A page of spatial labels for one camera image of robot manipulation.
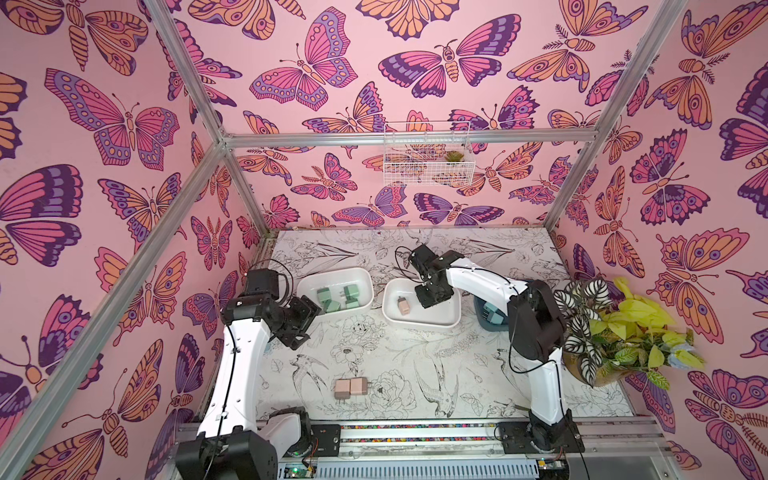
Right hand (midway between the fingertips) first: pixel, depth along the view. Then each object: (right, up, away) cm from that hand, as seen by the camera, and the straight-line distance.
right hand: (430, 297), depth 95 cm
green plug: (-35, 0, +5) cm, 36 cm away
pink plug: (-8, -3, 0) cm, 9 cm away
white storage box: (+5, -5, 0) cm, 7 cm away
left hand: (-31, -2, -18) cm, 36 cm away
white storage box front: (-41, +4, +7) cm, 42 cm away
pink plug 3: (-21, -22, -14) cm, 34 cm away
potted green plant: (+36, -4, -30) cm, 47 cm away
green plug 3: (-26, -2, +3) cm, 26 cm away
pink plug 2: (-26, -23, -15) cm, 38 cm away
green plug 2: (-32, -3, +2) cm, 32 cm away
